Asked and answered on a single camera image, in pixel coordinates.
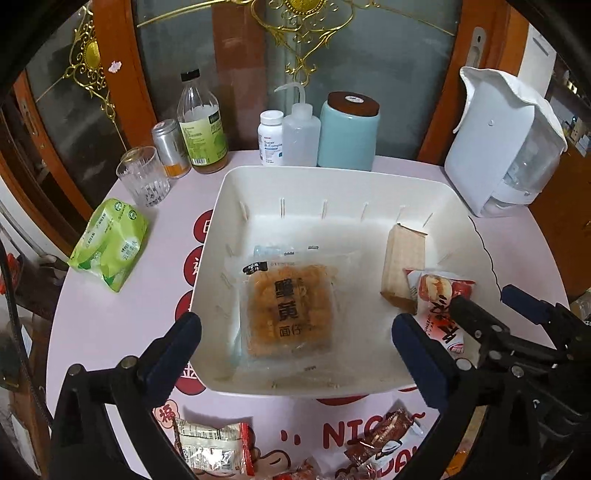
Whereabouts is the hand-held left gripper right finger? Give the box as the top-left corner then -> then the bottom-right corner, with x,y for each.
390,313 -> 542,480

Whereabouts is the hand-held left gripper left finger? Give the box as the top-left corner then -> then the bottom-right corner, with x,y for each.
48,311 -> 204,480

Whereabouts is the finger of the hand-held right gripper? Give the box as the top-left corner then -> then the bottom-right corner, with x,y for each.
502,284 -> 583,348
449,296 -> 556,366

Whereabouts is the red white snack packet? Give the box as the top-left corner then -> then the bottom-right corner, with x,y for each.
403,268 -> 477,358

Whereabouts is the brown red snack packet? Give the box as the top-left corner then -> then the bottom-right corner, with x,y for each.
344,406 -> 426,469

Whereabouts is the white plastic bin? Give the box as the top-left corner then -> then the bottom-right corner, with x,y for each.
187,166 -> 502,398

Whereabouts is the beige wafer packet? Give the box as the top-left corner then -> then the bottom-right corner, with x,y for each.
380,223 -> 428,315

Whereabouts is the white red-edged snack packet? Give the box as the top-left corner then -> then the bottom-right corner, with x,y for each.
173,415 -> 256,477

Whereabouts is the clear orange pastry packet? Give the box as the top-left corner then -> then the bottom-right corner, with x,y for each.
228,249 -> 365,374

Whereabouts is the green tissue pack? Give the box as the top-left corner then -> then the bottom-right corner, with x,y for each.
68,198 -> 149,293

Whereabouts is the clear ribbed glass tumbler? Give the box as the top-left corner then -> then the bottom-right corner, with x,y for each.
115,145 -> 171,208

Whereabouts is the white electric kettle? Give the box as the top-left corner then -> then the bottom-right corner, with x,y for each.
444,66 -> 568,219

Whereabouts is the wooden shelf unit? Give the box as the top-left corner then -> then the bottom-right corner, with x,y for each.
554,55 -> 591,158

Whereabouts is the silver metal can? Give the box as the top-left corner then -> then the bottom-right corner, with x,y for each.
152,119 -> 191,179

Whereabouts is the glass bottle green label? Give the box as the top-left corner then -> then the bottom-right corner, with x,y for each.
177,69 -> 229,175

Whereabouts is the light blue canister brown lid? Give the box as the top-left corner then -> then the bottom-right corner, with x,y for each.
317,91 -> 382,171

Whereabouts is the white pill bottle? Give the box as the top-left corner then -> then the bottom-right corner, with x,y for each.
257,110 -> 286,166

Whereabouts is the translucent squeeze wash bottle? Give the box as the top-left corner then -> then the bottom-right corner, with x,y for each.
273,83 -> 321,168

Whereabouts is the small gold door ornament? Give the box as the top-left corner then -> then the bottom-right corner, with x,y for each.
62,18 -> 116,139

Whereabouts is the large gold door ornament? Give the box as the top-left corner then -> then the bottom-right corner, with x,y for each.
136,0 -> 455,75

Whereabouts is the silver door handle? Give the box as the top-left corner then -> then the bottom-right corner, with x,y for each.
465,27 -> 485,70

